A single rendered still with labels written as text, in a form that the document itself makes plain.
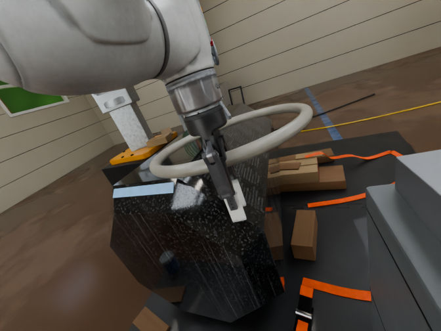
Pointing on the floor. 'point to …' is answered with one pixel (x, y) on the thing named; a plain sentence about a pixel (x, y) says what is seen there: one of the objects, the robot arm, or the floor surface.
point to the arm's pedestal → (401, 264)
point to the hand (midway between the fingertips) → (235, 201)
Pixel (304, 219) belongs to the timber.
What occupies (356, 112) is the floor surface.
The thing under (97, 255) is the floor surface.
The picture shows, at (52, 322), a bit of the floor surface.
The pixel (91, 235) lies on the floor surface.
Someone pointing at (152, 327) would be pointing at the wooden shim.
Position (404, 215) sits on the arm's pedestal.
